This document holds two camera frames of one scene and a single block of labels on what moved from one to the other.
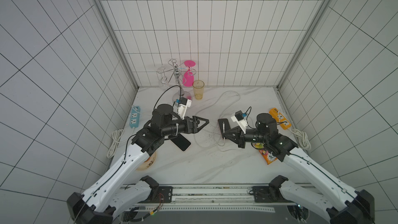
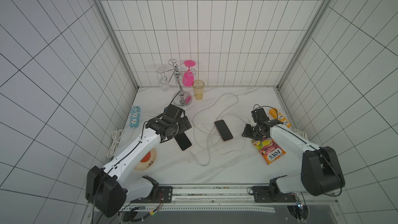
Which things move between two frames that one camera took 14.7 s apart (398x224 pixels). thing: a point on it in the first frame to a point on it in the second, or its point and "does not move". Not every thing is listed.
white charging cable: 224,110 to 245,135
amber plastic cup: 198,88 does not move
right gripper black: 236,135 to 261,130
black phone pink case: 181,142 does not move
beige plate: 148,163 does not move
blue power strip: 134,116 does not move
